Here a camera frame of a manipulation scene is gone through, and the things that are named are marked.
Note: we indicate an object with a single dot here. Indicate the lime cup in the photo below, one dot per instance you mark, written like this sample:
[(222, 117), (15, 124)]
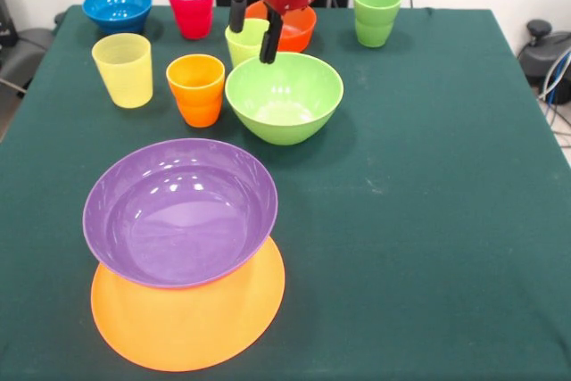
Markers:
[(243, 48)]

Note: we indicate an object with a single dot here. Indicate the green bowl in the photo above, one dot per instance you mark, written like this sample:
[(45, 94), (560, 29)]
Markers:
[(285, 91)]

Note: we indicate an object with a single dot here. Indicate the green cup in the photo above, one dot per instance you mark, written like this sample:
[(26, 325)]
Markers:
[(377, 19)]

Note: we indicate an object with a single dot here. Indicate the pink cup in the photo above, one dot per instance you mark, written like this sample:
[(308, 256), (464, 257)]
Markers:
[(192, 10)]

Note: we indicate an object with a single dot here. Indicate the purple bowl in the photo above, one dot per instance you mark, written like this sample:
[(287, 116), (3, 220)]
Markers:
[(178, 220)]

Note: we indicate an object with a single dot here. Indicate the dark green tablecloth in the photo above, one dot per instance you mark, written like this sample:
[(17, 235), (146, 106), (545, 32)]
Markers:
[(401, 242)]

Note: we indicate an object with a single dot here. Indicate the yellow cup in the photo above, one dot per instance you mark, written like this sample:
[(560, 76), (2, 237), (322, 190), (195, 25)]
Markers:
[(125, 73)]

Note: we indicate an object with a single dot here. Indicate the black equipment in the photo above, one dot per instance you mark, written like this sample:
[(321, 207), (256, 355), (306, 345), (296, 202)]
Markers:
[(5, 15)]

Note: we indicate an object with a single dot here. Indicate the large orange bowl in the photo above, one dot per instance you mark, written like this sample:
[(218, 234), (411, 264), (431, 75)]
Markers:
[(187, 327)]

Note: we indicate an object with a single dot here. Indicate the red-orange bowl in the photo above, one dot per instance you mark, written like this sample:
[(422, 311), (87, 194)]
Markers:
[(296, 30)]

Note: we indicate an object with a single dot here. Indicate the blue bowl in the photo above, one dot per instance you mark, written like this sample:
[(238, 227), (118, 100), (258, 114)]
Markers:
[(116, 10)]

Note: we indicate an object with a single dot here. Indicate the orange cup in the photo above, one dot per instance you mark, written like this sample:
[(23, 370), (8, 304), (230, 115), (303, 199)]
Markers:
[(196, 95)]

